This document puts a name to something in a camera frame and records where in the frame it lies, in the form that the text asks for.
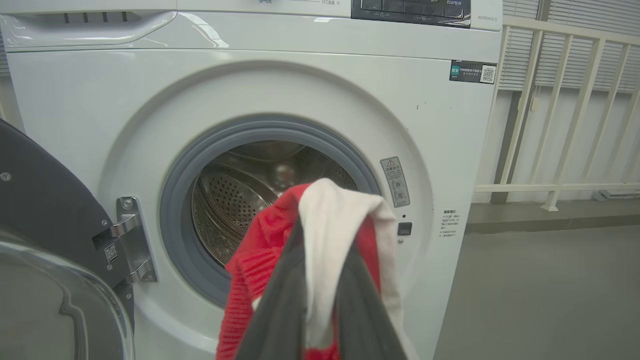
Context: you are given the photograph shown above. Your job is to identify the white metal railing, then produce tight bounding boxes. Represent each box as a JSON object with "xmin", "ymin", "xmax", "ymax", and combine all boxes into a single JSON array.
[{"xmin": 474, "ymin": 15, "xmax": 640, "ymax": 212}]

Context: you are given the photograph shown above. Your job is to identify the black washer control panel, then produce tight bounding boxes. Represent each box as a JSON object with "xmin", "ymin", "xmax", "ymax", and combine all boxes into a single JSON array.
[{"xmin": 351, "ymin": 0, "xmax": 472, "ymax": 29}]

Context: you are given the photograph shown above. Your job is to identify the black round glass washer door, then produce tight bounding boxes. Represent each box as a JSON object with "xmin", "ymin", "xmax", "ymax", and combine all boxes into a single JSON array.
[{"xmin": 0, "ymin": 117, "xmax": 137, "ymax": 360}]

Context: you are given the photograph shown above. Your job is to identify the metal door hinge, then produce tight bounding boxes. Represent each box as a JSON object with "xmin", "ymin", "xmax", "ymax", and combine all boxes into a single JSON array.
[{"xmin": 92, "ymin": 196, "xmax": 159, "ymax": 286}]

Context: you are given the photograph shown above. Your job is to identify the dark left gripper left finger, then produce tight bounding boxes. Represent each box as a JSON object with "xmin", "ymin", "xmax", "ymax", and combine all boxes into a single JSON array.
[{"xmin": 234, "ymin": 220, "xmax": 307, "ymax": 360}]

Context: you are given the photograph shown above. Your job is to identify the black QR code sticker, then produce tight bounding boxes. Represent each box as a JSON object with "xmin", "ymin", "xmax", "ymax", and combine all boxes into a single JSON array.
[{"xmin": 449, "ymin": 60, "xmax": 498, "ymax": 85}]

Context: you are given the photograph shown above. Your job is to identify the grey window frame post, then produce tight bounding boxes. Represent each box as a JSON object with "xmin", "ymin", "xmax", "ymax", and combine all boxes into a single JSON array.
[{"xmin": 490, "ymin": 0, "xmax": 552, "ymax": 205}]

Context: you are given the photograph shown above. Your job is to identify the white window blinds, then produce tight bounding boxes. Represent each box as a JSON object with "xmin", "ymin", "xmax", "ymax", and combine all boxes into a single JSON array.
[{"xmin": 497, "ymin": 0, "xmax": 640, "ymax": 95}]

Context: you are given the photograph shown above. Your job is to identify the grey rubber door seal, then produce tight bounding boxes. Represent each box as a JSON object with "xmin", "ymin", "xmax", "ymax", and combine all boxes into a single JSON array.
[{"xmin": 160, "ymin": 114, "xmax": 383, "ymax": 308}]

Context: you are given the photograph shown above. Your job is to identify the grey floor bracket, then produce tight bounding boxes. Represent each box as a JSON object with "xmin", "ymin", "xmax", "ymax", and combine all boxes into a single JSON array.
[{"xmin": 592, "ymin": 189, "xmax": 640, "ymax": 202}]

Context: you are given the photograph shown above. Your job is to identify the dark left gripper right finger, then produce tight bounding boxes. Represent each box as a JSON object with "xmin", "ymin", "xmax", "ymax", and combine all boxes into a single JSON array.
[{"xmin": 334, "ymin": 240, "xmax": 408, "ymax": 360}]

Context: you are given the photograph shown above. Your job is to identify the red and white garment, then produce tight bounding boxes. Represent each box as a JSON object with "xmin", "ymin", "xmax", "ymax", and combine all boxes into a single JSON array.
[{"xmin": 216, "ymin": 178, "xmax": 418, "ymax": 360}]

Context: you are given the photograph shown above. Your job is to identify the white front-load washing machine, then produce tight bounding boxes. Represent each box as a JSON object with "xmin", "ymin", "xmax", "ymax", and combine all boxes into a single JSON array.
[{"xmin": 0, "ymin": 0, "xmax": 503, "ymax": 360}]

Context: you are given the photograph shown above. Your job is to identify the white detergent drawer front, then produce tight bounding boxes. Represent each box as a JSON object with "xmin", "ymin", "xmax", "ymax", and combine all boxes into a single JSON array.
[{"xmin": 0, "ymin": 9, "xmax": 179, "ymax": 53}]

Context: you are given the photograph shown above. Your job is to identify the steel perforated washer drum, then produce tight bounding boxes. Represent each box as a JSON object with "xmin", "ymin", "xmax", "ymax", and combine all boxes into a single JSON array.
[{"xmin": 191, "ymin": 141, "xmax": 360, "ymax": 267}]

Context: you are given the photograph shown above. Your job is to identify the grey warning sticker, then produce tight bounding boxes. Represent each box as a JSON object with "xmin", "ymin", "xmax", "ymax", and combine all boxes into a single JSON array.
[{"xmin": 380, "ymin": 156, "xmax": 411, "ymax": 209}]

